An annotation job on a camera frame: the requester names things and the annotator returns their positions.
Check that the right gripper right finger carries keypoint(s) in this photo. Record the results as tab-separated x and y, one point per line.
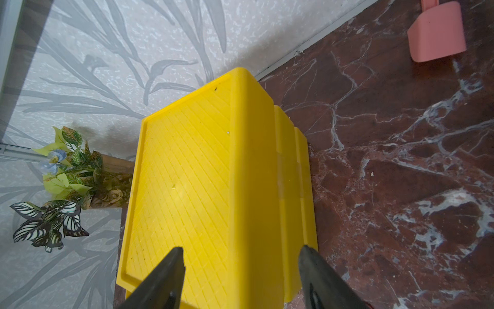
322	287

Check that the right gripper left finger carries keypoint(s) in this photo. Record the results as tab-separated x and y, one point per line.
162	288

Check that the yellow drawer cabinet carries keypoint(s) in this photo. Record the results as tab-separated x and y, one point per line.
224	174

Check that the artificial potted plant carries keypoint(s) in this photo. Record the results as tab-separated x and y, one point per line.
78	179

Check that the pink plastic scoop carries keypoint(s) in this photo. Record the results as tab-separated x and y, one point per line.
437	32

